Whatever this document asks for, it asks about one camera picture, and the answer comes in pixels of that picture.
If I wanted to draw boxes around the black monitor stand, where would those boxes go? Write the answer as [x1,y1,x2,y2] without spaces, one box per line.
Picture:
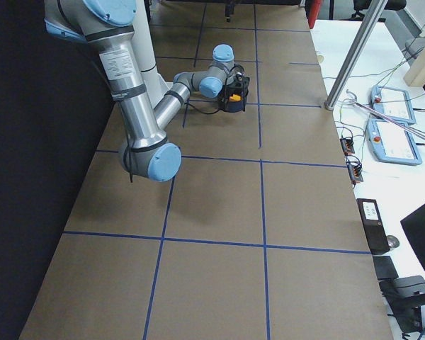
[379,276,425,333]

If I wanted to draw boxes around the orange connector board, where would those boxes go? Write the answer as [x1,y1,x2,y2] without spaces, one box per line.
[345,155,363,186]
[340,137,355,156]

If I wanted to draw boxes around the lower teach pendant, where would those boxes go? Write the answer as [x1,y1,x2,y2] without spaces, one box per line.
[366,118,422,166]

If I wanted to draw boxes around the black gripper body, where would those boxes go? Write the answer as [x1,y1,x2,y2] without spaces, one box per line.
[220,84,238,103]

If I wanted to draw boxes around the lower orange connector board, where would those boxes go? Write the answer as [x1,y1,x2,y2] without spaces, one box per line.
[345,155,363,186]

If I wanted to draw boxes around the dark blue saucepan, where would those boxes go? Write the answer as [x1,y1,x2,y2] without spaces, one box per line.
[221,94,248,113]

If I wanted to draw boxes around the teach pendant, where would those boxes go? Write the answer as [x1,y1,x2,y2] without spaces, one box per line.
[370,85,417,125]
[366,118,422,166]

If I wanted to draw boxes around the aluminium frame post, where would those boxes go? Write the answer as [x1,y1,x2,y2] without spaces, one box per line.
[324,0,388,111]

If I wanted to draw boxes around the small metal round knob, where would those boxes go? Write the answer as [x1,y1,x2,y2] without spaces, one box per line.
[387,235,400,250]

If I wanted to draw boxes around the yellow plastic corn cob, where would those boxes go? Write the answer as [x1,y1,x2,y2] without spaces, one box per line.
[229,93,242,102]

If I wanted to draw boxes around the upper teach pendant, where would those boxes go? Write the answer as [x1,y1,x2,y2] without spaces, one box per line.
[370,85,417,125]

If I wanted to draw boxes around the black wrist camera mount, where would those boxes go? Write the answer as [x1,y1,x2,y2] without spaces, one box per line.
[233,72,250,96]

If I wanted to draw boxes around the white column with base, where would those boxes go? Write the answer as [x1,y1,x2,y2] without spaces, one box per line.
[132,0,171,102]

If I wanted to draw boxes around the upper orange connector board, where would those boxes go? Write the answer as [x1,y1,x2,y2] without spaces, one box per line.
[340,137,355,156]

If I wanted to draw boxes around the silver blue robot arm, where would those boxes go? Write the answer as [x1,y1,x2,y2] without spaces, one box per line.
[44,1,247,182]

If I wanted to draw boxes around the black box with label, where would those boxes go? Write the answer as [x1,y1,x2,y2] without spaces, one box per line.
[356,198,390,255]

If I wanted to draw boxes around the metal rod with hook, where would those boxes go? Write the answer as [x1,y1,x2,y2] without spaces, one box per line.
[346,90,425,141]

